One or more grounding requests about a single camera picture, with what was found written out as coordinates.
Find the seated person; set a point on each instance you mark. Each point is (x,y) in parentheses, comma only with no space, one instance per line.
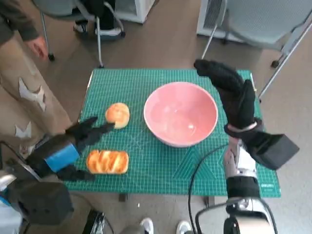
(107,17)

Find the person's hand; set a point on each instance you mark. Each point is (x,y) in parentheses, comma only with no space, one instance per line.
(37,47)

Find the standing person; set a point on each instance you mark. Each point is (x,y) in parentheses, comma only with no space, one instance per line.
(14,80)

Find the round toy bread bun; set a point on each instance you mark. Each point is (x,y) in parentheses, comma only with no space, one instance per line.
(119,113)

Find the black table bracket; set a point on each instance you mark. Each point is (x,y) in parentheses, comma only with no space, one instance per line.
(209,201)
(122,197)

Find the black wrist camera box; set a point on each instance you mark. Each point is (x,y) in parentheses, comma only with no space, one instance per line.
(273,151)
(44,202)

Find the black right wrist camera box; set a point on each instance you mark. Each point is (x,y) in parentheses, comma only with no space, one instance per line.
(273,151)

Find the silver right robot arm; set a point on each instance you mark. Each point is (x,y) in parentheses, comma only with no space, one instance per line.
(241,165)

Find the black floor device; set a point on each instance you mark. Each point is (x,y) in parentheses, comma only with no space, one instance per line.
(93,223)

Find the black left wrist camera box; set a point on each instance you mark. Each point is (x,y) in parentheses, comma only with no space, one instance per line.
(44,202)

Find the white vented cabinet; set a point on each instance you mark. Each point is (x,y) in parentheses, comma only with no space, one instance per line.
(207,17)

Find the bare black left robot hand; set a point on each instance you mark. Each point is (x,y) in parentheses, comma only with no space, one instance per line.
(63,156)

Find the long toy bread loaf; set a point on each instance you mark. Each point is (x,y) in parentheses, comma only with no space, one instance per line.
(107,162)

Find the pink bowl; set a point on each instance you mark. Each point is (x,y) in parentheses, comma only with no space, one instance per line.
(180,114)

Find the grey mesh office chair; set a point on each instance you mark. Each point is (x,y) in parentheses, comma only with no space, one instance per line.
(263,22)

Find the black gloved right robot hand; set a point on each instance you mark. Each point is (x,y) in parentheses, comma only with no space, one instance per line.
(234,97)

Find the green cutting mat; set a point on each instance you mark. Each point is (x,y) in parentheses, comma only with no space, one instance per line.
(151,165)

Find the white shoe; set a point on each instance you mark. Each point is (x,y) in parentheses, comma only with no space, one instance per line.
(183,228)
(147,225)

